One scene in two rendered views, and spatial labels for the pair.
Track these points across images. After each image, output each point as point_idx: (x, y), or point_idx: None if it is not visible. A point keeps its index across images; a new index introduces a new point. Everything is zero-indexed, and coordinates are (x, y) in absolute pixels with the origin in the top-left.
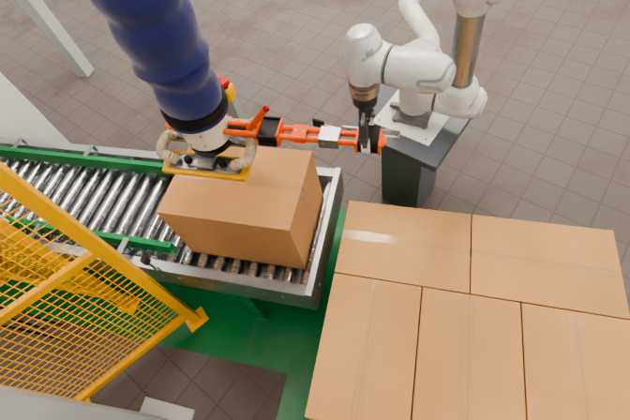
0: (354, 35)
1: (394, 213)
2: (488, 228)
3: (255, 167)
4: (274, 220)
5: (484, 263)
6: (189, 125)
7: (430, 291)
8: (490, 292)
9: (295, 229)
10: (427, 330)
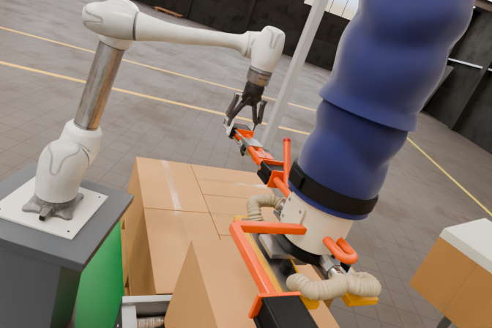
0: (281, 31)
1: (159, 253)
2: (154, 200)
3: (243, 290)
4: None
5: (184, 205)
6: None
7: (219, 230)
8: (203, 204)
9: None
10: None
